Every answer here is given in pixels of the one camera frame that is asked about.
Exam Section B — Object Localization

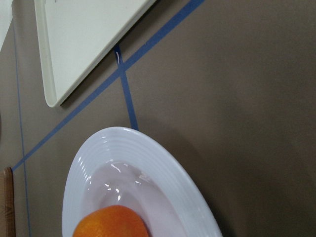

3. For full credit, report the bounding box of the orange fruit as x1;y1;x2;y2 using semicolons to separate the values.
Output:
73;205;149;237

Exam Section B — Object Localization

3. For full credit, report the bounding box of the cream rectangular tray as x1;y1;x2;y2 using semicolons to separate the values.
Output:
35;0;154;108

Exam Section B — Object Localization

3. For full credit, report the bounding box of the brown wooden tray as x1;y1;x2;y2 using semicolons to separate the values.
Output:
0;167;16;237

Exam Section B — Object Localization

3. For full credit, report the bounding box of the white round plate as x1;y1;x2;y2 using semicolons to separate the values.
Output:
62;127;222;237

